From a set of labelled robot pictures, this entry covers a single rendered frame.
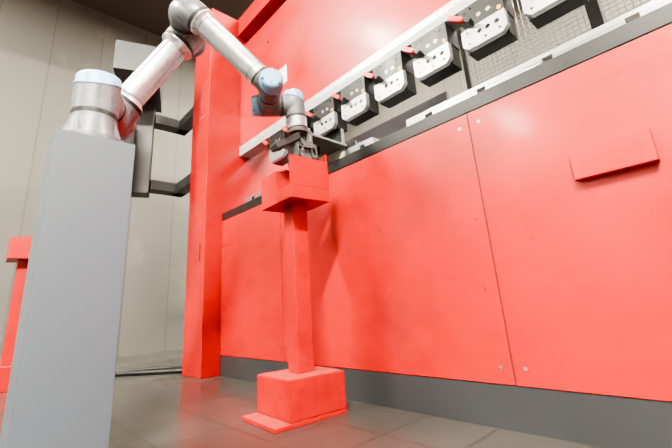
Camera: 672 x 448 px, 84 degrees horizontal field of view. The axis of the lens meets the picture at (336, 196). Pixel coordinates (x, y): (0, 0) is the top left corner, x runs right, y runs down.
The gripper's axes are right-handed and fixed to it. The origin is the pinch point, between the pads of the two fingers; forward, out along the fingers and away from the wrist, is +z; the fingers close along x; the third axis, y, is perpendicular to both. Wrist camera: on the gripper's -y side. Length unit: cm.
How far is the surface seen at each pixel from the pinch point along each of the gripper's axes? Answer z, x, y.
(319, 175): -1.5, -5.0, 5.7
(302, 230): 16.5, 2.0, 0.8
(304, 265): 28.4, 2.0, 0.0
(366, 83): -46, -5, 38
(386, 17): -69, -20, 40
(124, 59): -112, 122, -31
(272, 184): -0.9, 6.8, -6.4
